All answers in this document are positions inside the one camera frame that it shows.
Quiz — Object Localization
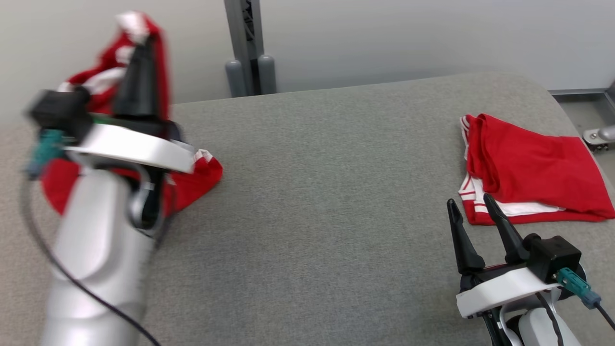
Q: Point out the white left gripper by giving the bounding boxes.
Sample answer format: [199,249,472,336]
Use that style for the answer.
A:
[64,35,197,176]

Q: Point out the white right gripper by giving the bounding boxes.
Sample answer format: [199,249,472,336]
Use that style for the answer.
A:
[447,194,563,319]

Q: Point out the red white number jersey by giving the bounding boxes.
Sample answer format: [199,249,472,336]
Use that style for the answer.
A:
[458,113,615,225]

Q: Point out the red shorts with white trim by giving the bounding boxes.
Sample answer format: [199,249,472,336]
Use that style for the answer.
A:
[41,11,224,217]

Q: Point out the grey metal stand base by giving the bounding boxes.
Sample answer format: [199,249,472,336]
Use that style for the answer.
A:
[583,125,615,153]

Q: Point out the teal right camera connector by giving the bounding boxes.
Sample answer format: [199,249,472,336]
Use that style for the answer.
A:
[553,268,601,309]

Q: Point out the teal camera connector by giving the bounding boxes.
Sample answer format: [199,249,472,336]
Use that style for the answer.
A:
[25,129,66,177]
[553,268,601,309]

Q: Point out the grey cylinder post foot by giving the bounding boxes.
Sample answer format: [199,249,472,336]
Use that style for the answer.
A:
[257,54,277,95]
[225,59,246,98]

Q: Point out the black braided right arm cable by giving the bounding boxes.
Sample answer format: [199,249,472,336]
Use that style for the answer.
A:
[534,292,564,346]

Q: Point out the grey metal post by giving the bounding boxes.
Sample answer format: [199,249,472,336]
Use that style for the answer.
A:
[223,0,262,96]

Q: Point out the teal left camera connector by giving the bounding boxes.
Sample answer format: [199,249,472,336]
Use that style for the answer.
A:
[25,129,66,177]

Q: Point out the black right camera cable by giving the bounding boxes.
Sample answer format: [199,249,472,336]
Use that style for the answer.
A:
[593,300,615,332]

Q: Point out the black camera cable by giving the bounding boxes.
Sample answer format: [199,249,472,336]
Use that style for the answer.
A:
[19,175,161,346]
[593,300,615,332]

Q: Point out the black left camera cable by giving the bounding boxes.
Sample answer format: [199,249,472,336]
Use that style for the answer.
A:
[19,175,161,346]

